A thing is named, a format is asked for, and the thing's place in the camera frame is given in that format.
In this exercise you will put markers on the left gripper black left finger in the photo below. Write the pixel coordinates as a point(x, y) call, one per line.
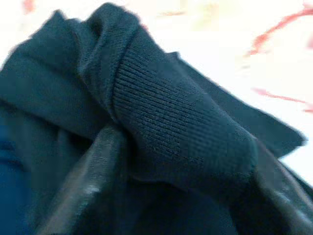
point(93, 176)

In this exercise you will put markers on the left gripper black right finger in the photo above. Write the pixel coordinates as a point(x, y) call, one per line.
point(291, 200)

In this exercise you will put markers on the black garment white logo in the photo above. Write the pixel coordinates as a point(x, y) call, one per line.
point(159, 110)

